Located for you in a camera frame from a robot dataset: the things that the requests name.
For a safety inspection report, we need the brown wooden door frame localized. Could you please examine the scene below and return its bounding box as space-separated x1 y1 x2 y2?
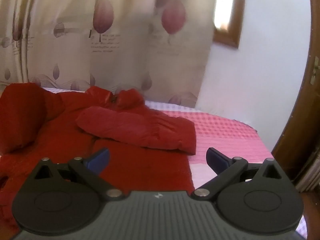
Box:
271 0 320 193

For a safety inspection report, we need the red padded jacket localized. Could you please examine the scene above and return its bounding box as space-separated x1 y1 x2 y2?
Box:
0 82 197 233

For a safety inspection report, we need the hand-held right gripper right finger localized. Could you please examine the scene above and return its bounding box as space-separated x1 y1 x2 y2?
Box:
191 147 288 202

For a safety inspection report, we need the white radiator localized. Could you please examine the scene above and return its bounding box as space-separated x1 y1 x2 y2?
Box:
294 152 320 193

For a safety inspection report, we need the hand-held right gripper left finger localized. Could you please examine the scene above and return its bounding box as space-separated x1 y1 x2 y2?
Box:
34 148 125 201

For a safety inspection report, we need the wooden framed window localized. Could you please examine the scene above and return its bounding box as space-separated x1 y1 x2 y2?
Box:
212 0 248 49

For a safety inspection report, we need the pink checked bed cover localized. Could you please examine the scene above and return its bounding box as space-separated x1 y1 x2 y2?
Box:
41 87 308 240

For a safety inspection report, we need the brass door hinge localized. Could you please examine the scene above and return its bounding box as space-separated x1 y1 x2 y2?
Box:
310 56 320 85

